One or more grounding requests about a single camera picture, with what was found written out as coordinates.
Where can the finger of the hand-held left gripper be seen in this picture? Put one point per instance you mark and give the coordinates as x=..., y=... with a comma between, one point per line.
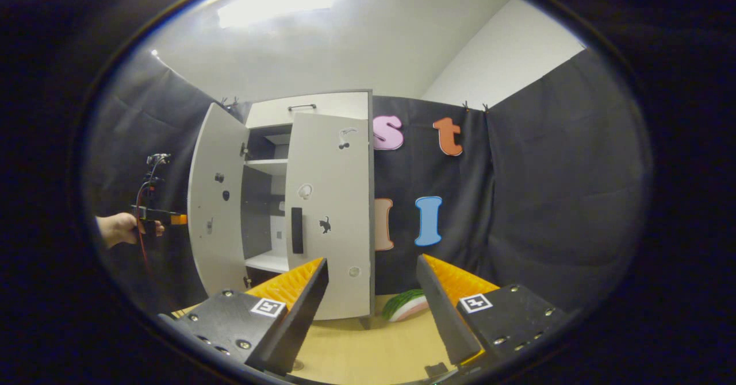
x=178, y=219

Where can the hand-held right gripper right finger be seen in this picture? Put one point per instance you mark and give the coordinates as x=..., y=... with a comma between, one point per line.
x=445, y=322

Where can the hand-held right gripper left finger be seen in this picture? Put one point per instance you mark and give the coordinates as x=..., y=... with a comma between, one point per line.
x=299, y=322

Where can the white cabinet door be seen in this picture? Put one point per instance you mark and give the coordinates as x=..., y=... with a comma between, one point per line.
x=215, y=161
x=328, y=166

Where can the white and grey cabinet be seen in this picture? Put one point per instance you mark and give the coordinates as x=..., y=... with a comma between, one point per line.
x=257, y=201

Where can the white cabinet drawer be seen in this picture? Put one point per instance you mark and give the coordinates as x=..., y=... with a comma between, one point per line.
x=333, y=104

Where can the watermelon slice toy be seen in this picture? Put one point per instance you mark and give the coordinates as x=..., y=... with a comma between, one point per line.
x=402, y=304

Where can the black backdrop cloth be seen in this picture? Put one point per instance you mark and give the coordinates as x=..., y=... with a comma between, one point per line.
x=546, y=201

